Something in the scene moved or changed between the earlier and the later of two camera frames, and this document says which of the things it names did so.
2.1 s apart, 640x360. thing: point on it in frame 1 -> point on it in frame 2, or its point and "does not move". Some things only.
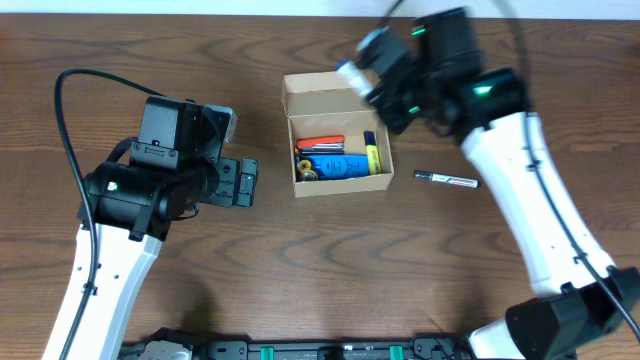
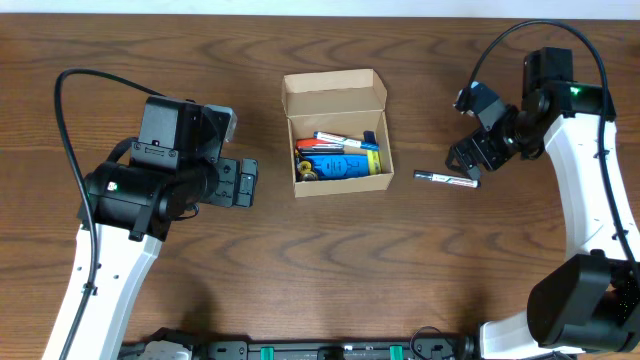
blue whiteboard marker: x=349 y=71 -> x=345 y=141
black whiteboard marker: x=445 y=179 does not move
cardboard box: x=324 y=104 does not move
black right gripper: x=392 y=107 -> x=480 y=151
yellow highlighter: x=373 y=156 does not move
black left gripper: x=232 y=181 does not move
